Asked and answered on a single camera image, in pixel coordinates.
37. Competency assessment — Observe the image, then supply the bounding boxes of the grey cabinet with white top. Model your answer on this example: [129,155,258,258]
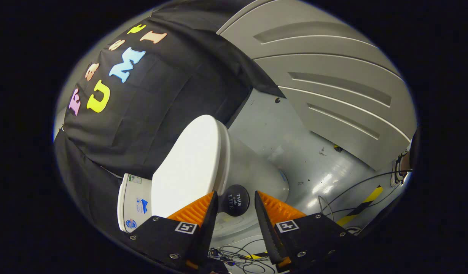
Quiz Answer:
[217,0,417,172]

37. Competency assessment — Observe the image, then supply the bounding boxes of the white toilet tank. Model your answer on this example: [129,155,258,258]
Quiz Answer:
[117,173,153,233]

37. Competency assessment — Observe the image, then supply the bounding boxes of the white toilet lid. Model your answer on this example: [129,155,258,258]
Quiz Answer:
[151,115,231,218]

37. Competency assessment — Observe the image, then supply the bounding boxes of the black round lid handle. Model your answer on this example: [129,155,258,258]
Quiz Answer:
[218,185,250,217]

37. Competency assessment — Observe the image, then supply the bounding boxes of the white toilet bowl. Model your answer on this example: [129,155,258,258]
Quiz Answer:
[213,133,290,239]

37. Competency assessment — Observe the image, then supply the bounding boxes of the tangled floor cables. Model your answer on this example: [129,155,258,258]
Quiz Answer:
[207,238,277,274]

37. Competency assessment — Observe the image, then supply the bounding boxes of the person's shoe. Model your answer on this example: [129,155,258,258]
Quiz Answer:
[389,150,414,187]

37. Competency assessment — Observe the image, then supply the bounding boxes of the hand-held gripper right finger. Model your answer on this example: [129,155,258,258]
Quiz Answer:
[254,190,358,273]

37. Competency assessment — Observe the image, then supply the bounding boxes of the thin black floor cables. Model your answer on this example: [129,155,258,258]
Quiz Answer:
[318,169,413,229]

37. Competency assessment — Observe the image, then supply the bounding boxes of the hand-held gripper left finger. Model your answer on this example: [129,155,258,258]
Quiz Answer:
[128,191,219,272]

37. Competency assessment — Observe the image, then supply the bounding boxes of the yellow black floor tape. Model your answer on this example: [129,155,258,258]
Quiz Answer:
[335,185,384,227]

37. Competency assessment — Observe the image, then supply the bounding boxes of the black backdrop cloth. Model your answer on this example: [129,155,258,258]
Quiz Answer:
[53,0,285,246]

